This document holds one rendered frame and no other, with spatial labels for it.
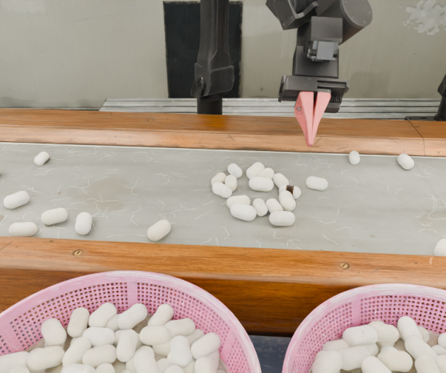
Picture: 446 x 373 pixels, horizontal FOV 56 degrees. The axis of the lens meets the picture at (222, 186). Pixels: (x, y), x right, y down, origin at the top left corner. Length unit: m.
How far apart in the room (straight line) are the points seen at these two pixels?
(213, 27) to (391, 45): 1.99
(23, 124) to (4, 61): 2.04
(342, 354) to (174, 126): 0.53
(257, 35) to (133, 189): 2.05
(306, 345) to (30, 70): 2.62
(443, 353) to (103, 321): 0.34
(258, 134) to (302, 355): 0.46
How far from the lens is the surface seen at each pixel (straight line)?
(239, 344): 0.41
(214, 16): 0.94
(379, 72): 2.85
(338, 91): 0.70
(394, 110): 1.25
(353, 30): 0.68
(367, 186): 0.70
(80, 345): 0.45
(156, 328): 0.44
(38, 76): 2.87
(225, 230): 0.56
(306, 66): 0.68
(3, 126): 0.91
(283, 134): 0.79
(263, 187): 0.64
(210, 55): 0.95
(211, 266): 0.47
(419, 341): 0.47
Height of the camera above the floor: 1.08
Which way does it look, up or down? 31 degrees down
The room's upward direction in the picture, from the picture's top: straight up
